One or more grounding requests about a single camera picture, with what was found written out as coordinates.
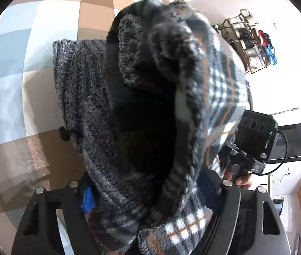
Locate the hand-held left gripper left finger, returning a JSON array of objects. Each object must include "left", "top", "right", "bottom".
[{"left": 11, "top": 181, "right": 98, "bottom": 255}]

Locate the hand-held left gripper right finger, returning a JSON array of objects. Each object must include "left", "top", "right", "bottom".
[{"left": 200, "top": 179, "right": 292, "bottom": 255}]

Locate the plaid fleece and knit jacket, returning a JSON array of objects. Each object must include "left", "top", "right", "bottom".
[{"left": 53, "top": 0, "right": 248, "bottom": 255}]

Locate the person's right hand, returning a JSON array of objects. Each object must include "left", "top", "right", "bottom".
[{"left": 223, "top": 169, "right": 253, "bottom": 189}]

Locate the thin metal rod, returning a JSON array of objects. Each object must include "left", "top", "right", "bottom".
[{"left": 273, "top": 108, "right": 300, "bottom": 115}]

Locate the wooden shoe rack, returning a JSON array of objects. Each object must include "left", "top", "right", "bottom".
[{"left": 213, "top": 9, "right": 277, "bottom": 74}]

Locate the checked bed cover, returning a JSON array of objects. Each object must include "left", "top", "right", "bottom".
[{"left": 0, "top": 0, "right": 175, "bottom": 255}]

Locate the black cable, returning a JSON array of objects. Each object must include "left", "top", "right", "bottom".
[{"left": 249, "top": 130, "right": 289, "bottom": 176}]

